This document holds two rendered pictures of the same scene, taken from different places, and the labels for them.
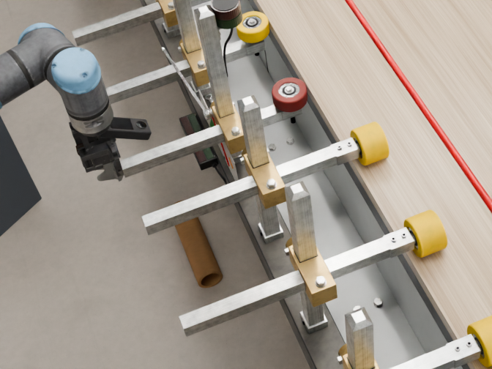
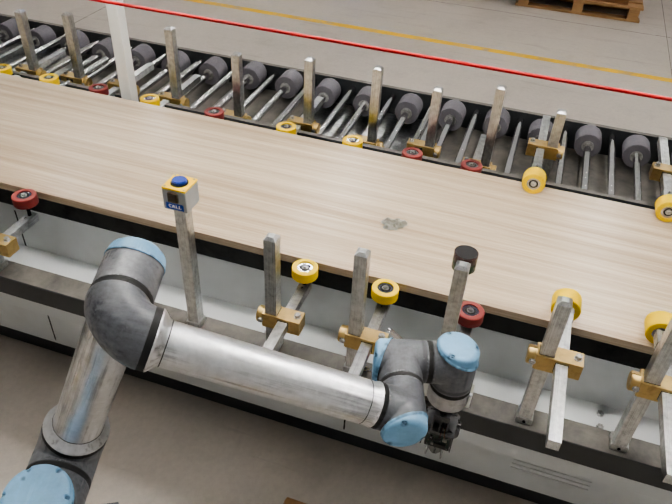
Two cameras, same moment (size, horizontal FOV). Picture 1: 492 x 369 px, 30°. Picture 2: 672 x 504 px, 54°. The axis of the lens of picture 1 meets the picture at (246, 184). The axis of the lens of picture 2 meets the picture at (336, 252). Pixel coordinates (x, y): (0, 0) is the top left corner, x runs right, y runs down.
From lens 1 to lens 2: 1.70 m
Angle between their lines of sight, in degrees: 44
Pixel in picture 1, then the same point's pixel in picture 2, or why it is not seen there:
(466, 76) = (532, 247)
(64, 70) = (463, 354)
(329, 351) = (647, 452)
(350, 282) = (573, 416)
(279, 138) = not seen: hidden behind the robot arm
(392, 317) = (615, 415)
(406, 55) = (491, 254)
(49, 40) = (411, 345)
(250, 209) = (492, 414)
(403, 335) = not seen: hidden behind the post
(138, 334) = not seen: outside the picture
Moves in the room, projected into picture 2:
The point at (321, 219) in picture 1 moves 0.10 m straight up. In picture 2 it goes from (509, 395) to (516, 373)
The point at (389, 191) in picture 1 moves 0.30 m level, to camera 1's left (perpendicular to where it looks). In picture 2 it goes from (600, 325) to (572, 398)
